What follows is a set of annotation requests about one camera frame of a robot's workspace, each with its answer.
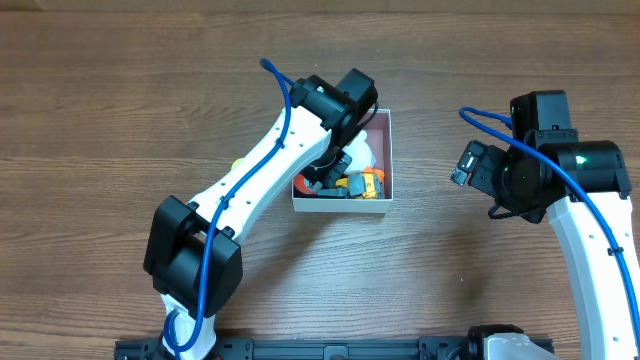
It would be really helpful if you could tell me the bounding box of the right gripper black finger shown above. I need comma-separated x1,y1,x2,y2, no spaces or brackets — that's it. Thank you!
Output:
462,140,487,163
450,153,479,186

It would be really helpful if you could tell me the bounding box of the orange toy ball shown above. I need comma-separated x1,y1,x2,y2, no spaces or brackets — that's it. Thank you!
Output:
293,173,323,196

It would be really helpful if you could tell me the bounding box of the white plush duck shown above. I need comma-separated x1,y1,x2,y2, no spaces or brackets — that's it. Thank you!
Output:
343,130,385,181

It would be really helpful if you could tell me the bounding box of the yellow toy truck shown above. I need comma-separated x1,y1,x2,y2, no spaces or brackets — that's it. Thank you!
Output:
316,169,384,200

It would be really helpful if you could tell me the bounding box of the yellow wooden rattle drum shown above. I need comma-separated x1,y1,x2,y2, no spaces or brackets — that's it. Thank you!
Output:
231,158,244,170

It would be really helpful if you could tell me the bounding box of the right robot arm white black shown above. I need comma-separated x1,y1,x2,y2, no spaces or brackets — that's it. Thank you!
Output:
451,141,639,359

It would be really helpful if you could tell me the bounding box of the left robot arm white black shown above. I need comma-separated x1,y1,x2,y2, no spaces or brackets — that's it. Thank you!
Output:
143,69,378,359

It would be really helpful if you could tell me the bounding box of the white box with pink interior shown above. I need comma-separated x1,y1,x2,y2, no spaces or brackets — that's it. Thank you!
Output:
290,108,394,214

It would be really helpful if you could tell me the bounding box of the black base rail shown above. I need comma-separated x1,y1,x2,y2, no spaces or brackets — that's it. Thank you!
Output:
113,324,555,360

